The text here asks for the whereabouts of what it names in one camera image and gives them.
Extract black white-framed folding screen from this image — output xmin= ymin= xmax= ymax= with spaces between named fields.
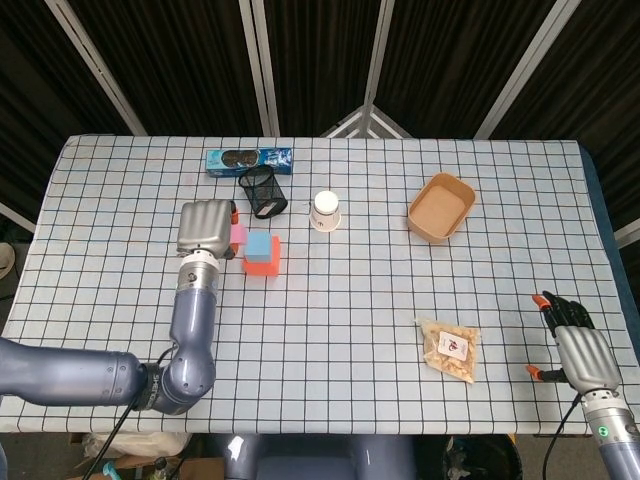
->
xmin=0 ymin=0 xmax=640 ymax=249

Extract clear snack bag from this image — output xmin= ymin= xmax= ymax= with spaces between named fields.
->
xmin=416 ymin=317 xmax=482 ymax=385

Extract white plastic bag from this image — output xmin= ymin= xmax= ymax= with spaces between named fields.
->
xmin=82 ymin=432 xmax=194 ymax=459

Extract white round object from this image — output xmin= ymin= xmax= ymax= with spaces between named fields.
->
xmin=0 ymin=242 xmax=16 ymax=281

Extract blue block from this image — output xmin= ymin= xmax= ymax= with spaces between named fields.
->
xmin=243 ymin=231 xmax=275 ymax=265

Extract brown paper bowl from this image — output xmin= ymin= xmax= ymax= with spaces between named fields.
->
xmin=406 ymin=172 xmax=477 ymax=245

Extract black waste bin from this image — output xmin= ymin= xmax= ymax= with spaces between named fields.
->
xmin=414 ymin=434 xmax=524 ymax=480

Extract white paper cup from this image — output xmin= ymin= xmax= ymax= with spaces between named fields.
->
xmin=309 ymin=190 xmax=343 ymax=234

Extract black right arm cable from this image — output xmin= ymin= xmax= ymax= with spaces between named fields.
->
xmin=542 ymin=394 xmax=584 ymax=480

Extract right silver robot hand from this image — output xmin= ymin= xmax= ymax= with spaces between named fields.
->
xmin=524 ymin=290 xmax=623 ymax=396

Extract blue-grey robot torso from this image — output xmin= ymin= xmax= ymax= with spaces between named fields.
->
xmin=204 ymin=432 xmax=419 ymax=480

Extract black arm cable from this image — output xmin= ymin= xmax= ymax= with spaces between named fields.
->
xmin=542 ymin=394 xmax=584 ymax=480
xmin=87 ymin=344 xmax=176 ymax=480

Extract large orange foam block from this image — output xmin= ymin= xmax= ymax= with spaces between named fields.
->
xmin=242 ymin=235 xmax=282 ymax=277

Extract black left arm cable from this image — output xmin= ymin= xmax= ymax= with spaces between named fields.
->
xmin=87 ymin=344 xmax=176 ymax=480

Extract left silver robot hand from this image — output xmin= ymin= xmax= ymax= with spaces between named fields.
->
xmin=174 ymin=199 xmax=241 ymax=261

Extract blue cookie box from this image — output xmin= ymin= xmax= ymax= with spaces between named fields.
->
xmin=206 ymin=146 xmax=294 ymax=179

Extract black mesh pen holder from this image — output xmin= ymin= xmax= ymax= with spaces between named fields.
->
xmin=237 ymin=165 xmax=289 ymax=220

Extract checkered light blue tablecloth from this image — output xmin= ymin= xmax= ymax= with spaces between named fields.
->
xmin=0 ymin=133 xmax=626 ymax=436

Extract brown cardboard box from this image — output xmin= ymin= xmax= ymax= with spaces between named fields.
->
xmin=74 ymin=453 xmax=226 ymax=480

